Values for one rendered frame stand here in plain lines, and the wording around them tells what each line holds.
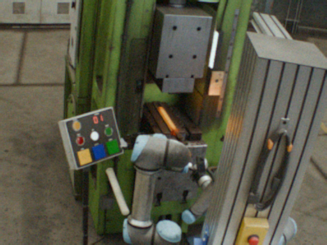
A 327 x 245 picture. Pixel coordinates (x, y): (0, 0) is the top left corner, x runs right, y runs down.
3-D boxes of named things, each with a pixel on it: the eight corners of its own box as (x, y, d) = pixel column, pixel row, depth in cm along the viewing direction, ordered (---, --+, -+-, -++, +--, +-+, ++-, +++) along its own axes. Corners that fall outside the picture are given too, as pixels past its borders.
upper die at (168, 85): (192, 92, 279) (195, 78, 275) (161, 92, 273) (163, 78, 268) (170, 66, 314) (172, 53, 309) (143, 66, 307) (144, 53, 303)
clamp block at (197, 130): (201, 140, 300) (202, 132, 297) (189, 141, 297) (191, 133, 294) (195, 131, 310) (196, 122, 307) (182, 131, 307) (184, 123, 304)
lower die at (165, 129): (184, 141, 296) (186, 130, 292) (154, 143, 290) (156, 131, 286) (164, 111, 331) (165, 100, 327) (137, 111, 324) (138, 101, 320)
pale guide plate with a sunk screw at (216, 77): (220, 95, 302) (224, 72, 294) (207, 95, 299) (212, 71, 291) (218, 94, 304) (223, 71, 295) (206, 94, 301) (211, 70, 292)
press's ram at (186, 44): (214, 78, 279) (225, 18, 260) (155, 78, 267) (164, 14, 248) (190, 53, 314) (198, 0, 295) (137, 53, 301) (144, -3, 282)
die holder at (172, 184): (196, 198, 317) (207, 145, 296) (145, 203, 305) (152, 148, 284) (171, 155, 363) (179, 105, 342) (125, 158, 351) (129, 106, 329)
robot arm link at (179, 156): (197, 141, 186) (189, 155, 234) (170, 137, 186) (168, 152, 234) (193, 169, 184) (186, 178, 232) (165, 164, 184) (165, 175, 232)
